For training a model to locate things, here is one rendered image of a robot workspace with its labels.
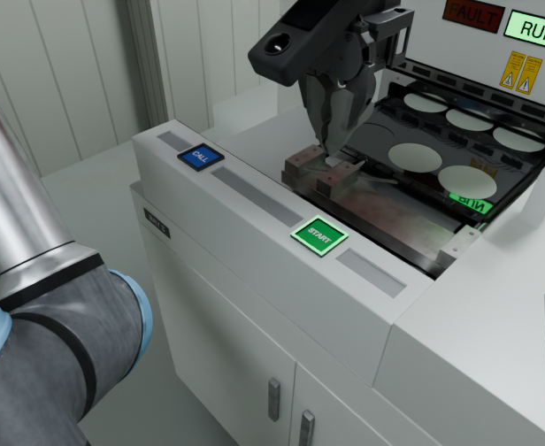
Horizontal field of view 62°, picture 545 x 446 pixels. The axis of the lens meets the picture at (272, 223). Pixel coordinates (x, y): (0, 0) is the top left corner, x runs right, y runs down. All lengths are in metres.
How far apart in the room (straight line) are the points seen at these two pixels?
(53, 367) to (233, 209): 0.35
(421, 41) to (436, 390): 0.77
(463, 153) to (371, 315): 0.50
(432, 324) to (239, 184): 0.35
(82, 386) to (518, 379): 0.41
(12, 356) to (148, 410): 1.20
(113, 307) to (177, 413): 1.09
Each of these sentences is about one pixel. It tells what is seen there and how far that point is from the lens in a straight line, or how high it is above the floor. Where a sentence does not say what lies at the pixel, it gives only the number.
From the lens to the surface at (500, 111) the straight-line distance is 1.06.
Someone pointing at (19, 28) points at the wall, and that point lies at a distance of 2.34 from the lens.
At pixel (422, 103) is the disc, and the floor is 0.90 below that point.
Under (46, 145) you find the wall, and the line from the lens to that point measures 2.53.
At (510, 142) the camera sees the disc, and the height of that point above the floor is 0.90.
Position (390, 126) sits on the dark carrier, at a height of 0.90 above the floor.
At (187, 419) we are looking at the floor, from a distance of 1.54.
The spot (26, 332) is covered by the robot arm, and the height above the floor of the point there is 1.07.
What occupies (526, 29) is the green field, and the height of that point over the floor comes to 1.10.
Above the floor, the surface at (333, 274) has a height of 0.96.
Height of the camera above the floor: 1.38
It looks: 42 degrees down
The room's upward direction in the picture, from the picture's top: 1 degrees clockwise
